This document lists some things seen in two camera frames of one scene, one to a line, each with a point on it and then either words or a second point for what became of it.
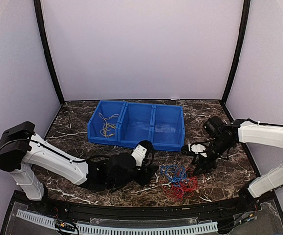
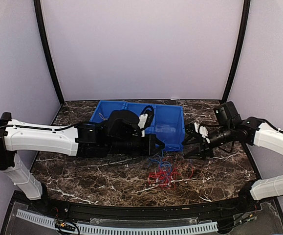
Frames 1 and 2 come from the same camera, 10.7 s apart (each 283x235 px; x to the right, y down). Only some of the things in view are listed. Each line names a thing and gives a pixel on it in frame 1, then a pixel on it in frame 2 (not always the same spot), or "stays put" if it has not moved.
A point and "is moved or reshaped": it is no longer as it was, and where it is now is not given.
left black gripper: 147,175 → 149,151
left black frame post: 38,12 stays put
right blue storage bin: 167,129 stays put
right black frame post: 244,26 stays put
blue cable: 177,174 is moved or reshaped
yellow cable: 104,119 stays put
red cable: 186,189 is moved or reshaped
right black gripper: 202,160 → 205,147
